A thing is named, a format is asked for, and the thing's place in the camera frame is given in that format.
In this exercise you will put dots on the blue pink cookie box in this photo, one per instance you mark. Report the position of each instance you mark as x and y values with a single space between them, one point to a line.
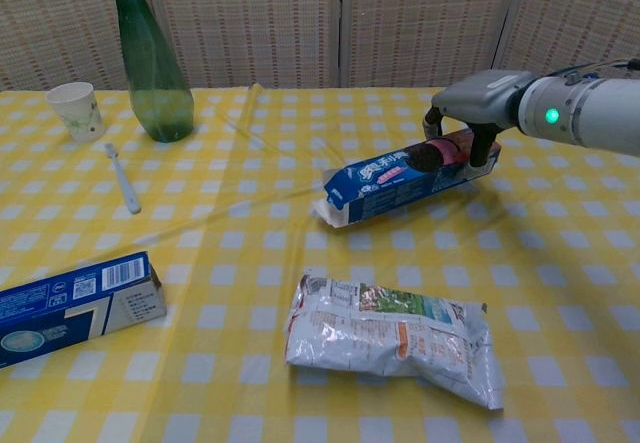
390 188

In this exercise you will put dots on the white paper cup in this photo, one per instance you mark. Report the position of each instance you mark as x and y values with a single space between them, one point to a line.
80 113

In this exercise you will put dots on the yellow white checkered tablecloth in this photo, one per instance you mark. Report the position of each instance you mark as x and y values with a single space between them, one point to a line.
250 243

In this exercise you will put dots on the green spray bottle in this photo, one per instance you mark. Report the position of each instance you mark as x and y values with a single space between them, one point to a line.
157 98

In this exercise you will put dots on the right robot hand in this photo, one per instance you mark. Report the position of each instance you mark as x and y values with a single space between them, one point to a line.
480 98

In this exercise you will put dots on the dark blue toothpaste box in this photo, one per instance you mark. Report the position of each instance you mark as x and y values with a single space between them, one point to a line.
65 308

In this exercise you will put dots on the white toothbrush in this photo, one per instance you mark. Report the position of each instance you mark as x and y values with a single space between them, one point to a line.
125 183

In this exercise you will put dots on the woven folding screen panel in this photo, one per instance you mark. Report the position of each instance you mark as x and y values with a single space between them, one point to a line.
50 23
240 23
575 13
425 23

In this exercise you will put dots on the white crinkled snack bag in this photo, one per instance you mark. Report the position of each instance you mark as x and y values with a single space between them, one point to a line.
380 338

